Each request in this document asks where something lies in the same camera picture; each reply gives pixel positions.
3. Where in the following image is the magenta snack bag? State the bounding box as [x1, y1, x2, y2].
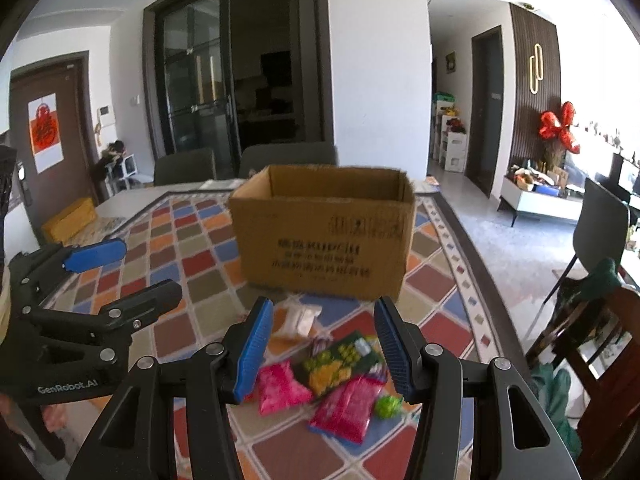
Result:
[256, 361, 314, 416]

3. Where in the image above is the person's left hand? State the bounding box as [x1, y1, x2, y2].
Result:
[1, 394, 67, 462]

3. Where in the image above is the green wrapped candy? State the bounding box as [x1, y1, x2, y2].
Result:
[373, 394, 404, 419]

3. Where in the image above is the pink red snack packet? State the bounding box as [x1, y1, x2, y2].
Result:
[308, 375, 384, 445]

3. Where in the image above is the dark green cracker packet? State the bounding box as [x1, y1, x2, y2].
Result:
[292, 330, 386, 399]

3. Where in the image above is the brown entrance door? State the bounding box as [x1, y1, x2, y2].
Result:
[8, 52, 102, 243]

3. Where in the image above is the clear bread packet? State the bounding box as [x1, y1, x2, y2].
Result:
[277, 304, 322, 340]

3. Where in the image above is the brown cardboard box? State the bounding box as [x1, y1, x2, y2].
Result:
[229, 165, 416, 301]

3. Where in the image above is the white low cabinet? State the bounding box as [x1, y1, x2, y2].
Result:
[498, 177, 582, 226]

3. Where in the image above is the grey chair behind table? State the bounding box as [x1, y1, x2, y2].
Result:
[239, 142, 338, 179]

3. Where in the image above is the dark grey dining chair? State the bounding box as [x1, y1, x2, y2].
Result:
[542, 179, 630, 304]

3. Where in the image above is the white storage shelf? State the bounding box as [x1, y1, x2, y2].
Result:
[431, 92, 469, 174]

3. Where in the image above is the black glass sliding door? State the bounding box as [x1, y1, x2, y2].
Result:
[142, 0, 240, 179]

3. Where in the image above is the red bow decoration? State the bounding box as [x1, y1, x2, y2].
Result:
[538, 101, 580, 155]

